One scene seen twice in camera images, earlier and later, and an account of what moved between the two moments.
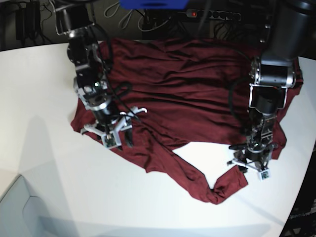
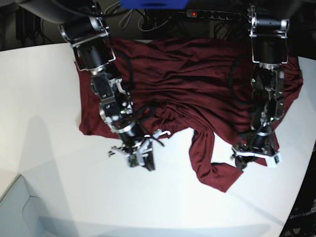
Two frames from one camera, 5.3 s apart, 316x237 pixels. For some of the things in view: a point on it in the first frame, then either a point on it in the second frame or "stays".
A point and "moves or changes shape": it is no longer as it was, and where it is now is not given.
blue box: x=153 y=4 stays
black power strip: x=214 y=14 stays
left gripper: x=105 y=113 -> x=129 y=138
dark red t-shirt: x=183 y=85 moves or changes shape
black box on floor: x=27 y=20 stays
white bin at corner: x=20 y=214 stays
